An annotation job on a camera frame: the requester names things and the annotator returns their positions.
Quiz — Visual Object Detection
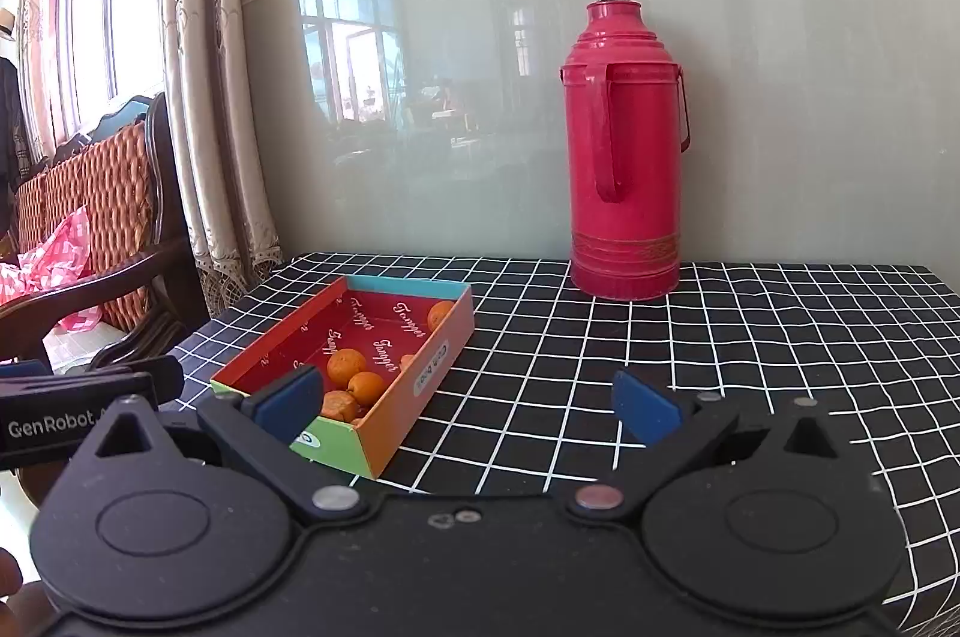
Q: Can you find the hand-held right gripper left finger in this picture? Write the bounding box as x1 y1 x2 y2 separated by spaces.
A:
94 362 374 525

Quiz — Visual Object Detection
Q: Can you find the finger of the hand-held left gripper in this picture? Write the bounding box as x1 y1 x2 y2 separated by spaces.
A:
88 354 185 411

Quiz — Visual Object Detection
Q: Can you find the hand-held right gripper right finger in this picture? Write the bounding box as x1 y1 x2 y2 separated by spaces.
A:
566 370 865 524

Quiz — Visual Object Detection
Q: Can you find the colourful cardboard box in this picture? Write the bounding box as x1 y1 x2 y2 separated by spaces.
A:
210 275 476 480

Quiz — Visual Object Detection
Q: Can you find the person's left hand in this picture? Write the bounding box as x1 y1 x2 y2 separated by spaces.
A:
0 547 55 637

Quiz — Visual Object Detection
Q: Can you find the black white checked tablecloth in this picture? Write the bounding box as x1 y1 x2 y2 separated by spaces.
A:
161 253 960 637

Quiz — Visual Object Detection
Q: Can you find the wooden wicker chair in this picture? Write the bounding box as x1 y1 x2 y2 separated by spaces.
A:
0 91 211 383

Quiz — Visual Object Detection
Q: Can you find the pink checked plastic bag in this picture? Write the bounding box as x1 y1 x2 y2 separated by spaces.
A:
0 206 102 334

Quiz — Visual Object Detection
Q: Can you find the orange patterned cushion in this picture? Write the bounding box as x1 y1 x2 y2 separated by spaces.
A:
11 121 162 330

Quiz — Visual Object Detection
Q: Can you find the red thermos flask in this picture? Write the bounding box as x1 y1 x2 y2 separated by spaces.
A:
559 0 692 302

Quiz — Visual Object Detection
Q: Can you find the dark hanging garment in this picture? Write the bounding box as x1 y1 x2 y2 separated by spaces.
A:
0 58 31 196

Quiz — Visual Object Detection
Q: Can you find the beige lace curtain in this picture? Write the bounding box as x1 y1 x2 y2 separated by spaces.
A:
161 0 284 319

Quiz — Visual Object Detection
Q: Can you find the window with red frame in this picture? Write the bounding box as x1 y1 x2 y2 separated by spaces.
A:
19 0 170 158

